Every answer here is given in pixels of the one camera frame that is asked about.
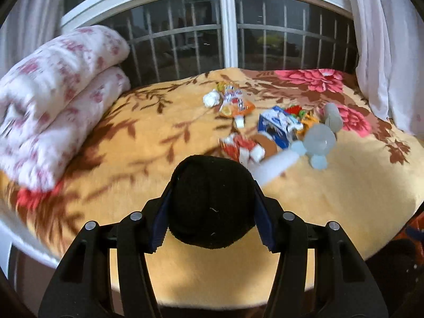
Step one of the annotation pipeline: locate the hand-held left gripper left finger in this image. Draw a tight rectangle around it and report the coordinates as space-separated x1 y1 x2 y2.
38 178 174 318

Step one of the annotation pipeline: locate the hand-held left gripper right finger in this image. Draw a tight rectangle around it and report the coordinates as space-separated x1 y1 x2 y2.
254 179 389 318

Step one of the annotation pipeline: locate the black cloth ball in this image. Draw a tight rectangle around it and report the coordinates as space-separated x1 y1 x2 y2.
167 154 257 250

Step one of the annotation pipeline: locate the white foam roll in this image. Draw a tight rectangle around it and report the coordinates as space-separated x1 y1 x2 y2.
253 151 299 186

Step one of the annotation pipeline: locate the orange dinosaur toy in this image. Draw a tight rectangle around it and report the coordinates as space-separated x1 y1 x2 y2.
296 113 320 136

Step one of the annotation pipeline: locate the yellow floral blanket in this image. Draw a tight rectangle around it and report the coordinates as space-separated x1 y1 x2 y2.
0 67 424 307

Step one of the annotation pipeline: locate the small translucent plastic lid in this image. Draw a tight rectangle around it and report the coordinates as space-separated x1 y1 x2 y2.
310 154 328 170

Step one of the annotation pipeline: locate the red white snack wrapper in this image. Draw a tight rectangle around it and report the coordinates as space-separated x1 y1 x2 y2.
218 132 266 165

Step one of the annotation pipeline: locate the blue white milk carton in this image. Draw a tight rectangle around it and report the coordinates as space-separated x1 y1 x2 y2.
258 106 304 150

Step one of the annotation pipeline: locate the red green toy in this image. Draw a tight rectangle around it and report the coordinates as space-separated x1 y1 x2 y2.
285 105 307 118

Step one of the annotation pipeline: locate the tall translucent plastic cup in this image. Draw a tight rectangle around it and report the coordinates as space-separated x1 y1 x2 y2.
323 103 344 132

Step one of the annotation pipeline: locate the orange white snack wrapper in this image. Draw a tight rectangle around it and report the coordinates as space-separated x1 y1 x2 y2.
216 83 256 118

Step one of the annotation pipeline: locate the crumpled white tissue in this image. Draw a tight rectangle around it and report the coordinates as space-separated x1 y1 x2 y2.
203 90 222 108

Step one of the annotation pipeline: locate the dark patterned cloth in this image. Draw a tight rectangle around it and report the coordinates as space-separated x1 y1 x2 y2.
373 212 424 307

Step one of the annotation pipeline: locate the folded white pink floral quilt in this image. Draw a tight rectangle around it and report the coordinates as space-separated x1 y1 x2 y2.
0 25 131 193

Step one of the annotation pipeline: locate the metal window grille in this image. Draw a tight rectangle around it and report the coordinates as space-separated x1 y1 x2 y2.
89 0 358 88

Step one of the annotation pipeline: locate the white curtain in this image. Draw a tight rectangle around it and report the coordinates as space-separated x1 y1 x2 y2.
0 0 68 73
343 0 424 136

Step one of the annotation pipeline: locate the white window frame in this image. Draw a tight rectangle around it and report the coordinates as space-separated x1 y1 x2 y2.
60 0 356 87

